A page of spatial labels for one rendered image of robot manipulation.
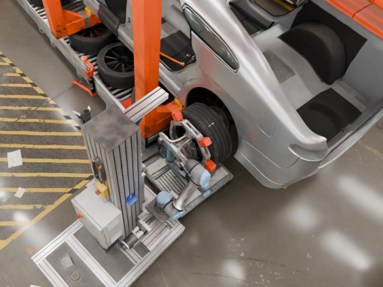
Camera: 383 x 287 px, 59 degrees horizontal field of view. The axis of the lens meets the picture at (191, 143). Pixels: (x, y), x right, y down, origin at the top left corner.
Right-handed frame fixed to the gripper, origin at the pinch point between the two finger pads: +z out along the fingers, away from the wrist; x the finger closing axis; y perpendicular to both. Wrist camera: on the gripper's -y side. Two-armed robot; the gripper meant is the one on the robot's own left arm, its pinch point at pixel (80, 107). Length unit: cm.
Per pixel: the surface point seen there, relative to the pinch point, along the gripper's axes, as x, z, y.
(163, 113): 87, -10, 35
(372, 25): 44, -156, -183
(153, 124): 74, -15, 42
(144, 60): 49, -16, -52
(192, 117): 87, -53, -5
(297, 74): 236, -50, -9
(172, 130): 80, -39, 29
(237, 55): 113, -54, -72
